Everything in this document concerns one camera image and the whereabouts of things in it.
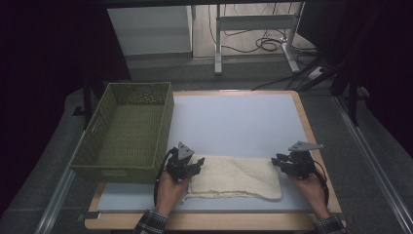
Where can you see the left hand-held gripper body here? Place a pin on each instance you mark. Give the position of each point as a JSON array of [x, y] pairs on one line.
[[180, 165]]

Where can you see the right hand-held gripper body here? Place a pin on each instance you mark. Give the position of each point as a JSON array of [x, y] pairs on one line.
[[302, 164]]

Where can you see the cream cloth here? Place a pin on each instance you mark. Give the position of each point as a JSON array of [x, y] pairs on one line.
[[233, 177]]

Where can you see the green woven basket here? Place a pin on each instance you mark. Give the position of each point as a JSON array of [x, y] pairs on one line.
[[130, 136]]

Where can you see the person's right hand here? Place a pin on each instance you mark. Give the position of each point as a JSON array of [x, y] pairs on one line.
[[310, 191]]

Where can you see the person's left hand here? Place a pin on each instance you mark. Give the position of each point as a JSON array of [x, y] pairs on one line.
[[170, 195]]

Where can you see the white table mat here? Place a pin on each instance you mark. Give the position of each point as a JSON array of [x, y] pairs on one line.
[[240, 123]]

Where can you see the wooden table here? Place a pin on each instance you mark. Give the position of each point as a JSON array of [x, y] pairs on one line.
[[220, 222]]

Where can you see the dark metal stand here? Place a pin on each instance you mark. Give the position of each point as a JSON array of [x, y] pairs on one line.
[[352, 97], [87, 104]]

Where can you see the white power strip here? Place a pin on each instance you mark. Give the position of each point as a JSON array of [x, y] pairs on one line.
[[315, 73]]

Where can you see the white cabinet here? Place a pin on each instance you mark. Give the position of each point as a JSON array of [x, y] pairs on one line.
[[149, 31]]

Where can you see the metal floor rail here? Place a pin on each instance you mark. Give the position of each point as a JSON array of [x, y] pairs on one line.
[[55, 198], [373, 162]]

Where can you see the white metal desk frame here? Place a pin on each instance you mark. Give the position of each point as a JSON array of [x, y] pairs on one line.
[[256, 22]]

